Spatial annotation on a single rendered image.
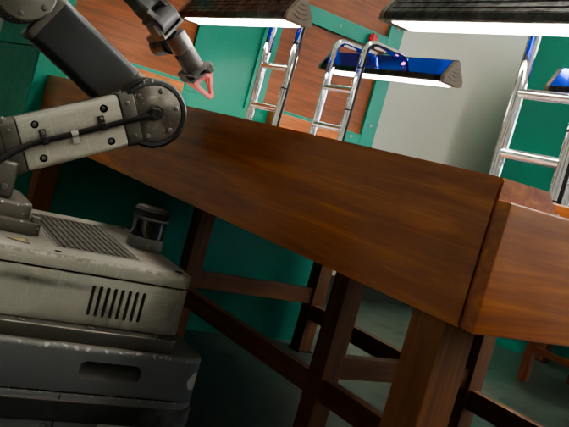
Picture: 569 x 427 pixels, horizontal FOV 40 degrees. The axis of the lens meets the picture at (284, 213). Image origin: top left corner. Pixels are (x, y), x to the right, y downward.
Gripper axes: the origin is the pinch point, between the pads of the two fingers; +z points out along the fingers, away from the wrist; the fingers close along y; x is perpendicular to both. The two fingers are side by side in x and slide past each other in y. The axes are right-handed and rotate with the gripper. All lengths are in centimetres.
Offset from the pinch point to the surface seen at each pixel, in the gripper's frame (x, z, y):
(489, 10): -16, -15, -94
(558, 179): -9, 15, -104
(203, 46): -26, 2, 48
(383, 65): -55, 27, -1
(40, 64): 23, -23, 49
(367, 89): -78, 56, 49
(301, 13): -20.3, -13.1, -29.6
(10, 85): 30, -18, 73
